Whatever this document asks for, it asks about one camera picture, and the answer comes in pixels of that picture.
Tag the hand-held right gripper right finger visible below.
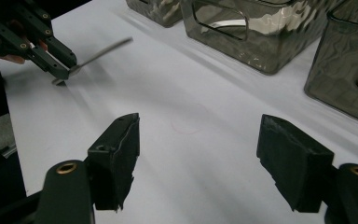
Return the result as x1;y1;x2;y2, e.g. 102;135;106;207
255;114;336;214

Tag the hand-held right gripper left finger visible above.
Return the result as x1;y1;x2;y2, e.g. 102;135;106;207
87;112;141;213

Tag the steel knife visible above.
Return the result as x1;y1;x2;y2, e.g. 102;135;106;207
50;36;134;88

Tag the smoky clear plastic bin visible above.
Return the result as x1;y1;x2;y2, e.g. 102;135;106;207
125;0;185;28
303;0;358;129
180;0;344;76

